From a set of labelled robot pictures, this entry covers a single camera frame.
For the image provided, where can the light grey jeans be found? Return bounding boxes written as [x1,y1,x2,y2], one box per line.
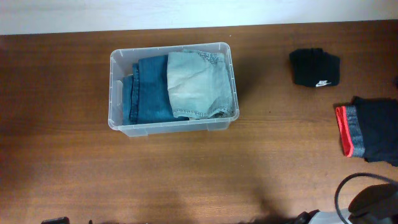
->
[167,49,233,119]

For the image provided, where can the blue denim jeans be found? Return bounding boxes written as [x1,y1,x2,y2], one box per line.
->
[123,55,188,125]

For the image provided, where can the black Nike garment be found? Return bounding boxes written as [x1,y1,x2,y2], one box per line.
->
[289,48,340,88]

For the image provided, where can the black shorts red grey waistband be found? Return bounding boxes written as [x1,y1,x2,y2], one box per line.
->
[335,96,397,167]

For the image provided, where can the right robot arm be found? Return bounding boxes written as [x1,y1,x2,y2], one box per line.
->
[291,184,397,224]

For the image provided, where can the clear plastic storage container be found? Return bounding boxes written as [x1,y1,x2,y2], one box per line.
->
[108,42,239,137]

